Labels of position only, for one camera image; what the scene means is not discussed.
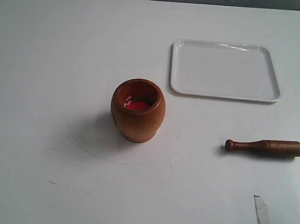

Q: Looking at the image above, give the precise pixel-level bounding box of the dark wooden pestle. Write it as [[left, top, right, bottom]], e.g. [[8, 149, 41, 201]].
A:
[[224, 139, 300, 157]]

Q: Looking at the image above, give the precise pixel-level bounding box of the wooden mortar cup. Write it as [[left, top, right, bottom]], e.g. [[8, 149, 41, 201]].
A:
[[110, 78, 166, 143]]

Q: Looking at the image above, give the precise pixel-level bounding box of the red object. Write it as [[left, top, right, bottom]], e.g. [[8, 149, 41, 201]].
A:
[[123, 96, 150, 111]]

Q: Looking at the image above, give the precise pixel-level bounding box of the white plastic tray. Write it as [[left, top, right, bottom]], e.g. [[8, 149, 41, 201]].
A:
[[170, 39, 281, 103]]

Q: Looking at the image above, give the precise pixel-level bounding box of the clear tape strip right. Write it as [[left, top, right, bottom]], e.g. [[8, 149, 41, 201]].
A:
[[253, 195, 270, 224]]

